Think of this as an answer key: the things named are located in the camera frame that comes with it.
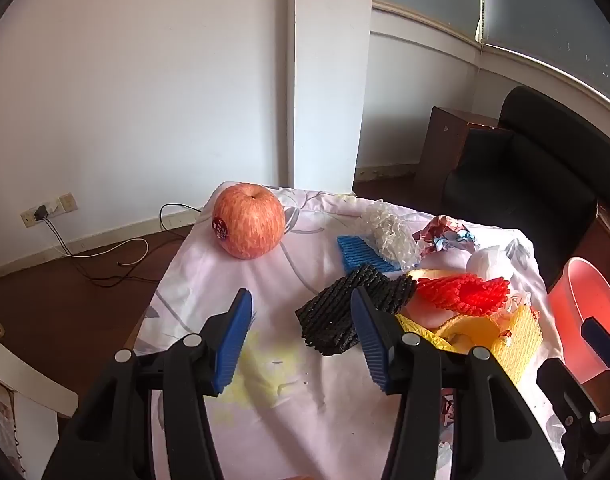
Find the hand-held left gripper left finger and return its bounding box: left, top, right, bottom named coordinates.
left=42, top=287, right=256, bottom=480

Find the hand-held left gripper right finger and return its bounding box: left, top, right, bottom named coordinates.
left=350, top=287, right=568, bottom=480

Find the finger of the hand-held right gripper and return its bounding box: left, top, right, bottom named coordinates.
left=581, top=316, right=610, bottom=376
left=536, top=357, right=606, bottom=429

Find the pink plastic bucket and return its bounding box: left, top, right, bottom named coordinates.
left=547, top=256, right=610, bottom=386

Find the black foam fruit net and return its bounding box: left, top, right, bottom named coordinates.
left=295, top=265, right=417, bottom=357

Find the blue foam fruit net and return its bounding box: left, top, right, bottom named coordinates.
left=337, top=235, right=400, bottom=274

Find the white foam fruit net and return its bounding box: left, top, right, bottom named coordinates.
left=360, top=202, right=422, bottom=271

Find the colourful wrapper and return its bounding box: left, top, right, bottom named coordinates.
left=415, top=215, right=480, bottom=257

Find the white plastic bag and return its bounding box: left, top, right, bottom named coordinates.
left=467, top=245, right=516, bottom=281

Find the yellow foam fruit net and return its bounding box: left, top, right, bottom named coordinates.
left=490, top=305, right=544, bottom=386

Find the yellow plastic bag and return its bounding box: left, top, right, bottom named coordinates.
left=395, top=312, right=458, bottom=356

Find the pink floral tablecloth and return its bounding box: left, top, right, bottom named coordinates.
left=135, top=182, right=568, bottom=480

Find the orange-yellow fruit peel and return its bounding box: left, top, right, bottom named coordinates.
left=437, top=316, right=501, bottom=354

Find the red foam fruit net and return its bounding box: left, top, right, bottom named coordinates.
left=416, top=272, right=511, bottom=317

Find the red apple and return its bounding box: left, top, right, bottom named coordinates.
left=212, top=182, right=286, bottom=260

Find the black armchair with wooden arms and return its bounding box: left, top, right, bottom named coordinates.
left=416, top=85, right=610, bottom=293

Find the white chair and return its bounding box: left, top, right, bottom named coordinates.
left=0, top=315, right=78, bottom=480

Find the wide grey window blind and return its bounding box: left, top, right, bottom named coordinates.
left=484, top=0, right=610, bottom=111

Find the white cable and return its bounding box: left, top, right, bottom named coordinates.
left=67, top=238, right=150, bottom=266

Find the black cable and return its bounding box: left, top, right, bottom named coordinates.
left=44, top=203, right=204, bottom=289

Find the wall socket with charger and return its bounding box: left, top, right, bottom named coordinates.
left=21, top=206, right=50, bottom=229

